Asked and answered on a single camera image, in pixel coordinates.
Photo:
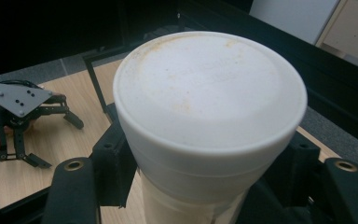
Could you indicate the black two-tier shelf rack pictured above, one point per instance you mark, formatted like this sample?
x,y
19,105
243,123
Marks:
x,y
323,87

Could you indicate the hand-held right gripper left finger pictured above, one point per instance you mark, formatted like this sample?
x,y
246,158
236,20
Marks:
x,y
112,155

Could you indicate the white-lid jar with brown powder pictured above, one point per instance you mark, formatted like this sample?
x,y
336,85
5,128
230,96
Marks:
x,y
208,93

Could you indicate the beige cabinet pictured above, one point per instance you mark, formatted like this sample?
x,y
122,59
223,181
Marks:
x,y
351,34

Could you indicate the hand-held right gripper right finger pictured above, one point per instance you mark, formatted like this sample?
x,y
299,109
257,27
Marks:
x,y
304,165

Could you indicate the black curtain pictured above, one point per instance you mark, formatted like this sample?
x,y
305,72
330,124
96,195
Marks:
x,y
43,31

